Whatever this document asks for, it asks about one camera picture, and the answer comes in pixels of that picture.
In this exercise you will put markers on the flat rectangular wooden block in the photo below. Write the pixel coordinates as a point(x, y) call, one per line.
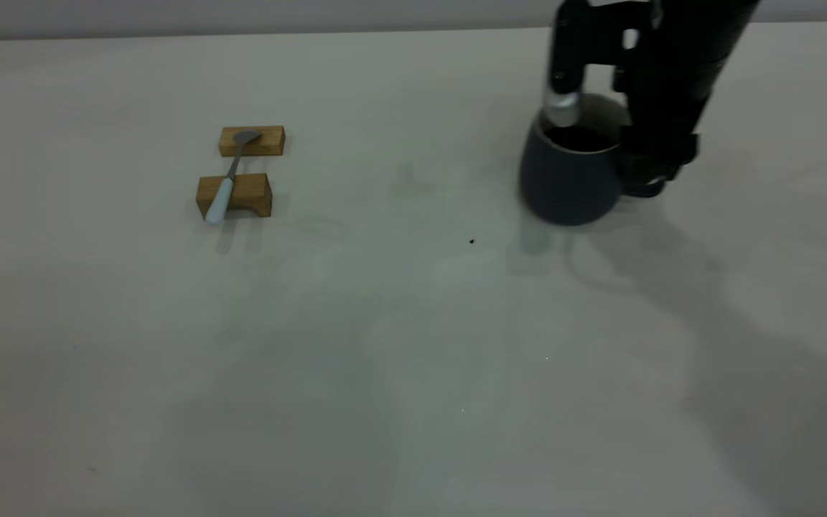
point(270, 141)

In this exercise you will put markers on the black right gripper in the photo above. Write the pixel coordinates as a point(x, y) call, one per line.
point(679, 72)

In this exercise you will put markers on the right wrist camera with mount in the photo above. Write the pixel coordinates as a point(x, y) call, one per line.
point(562, 108)

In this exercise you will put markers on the arched wooden block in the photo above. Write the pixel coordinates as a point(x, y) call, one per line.
point(252, 192)

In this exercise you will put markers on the dark grey ceramic cup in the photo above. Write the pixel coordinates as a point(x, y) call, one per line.
point(564, 187)

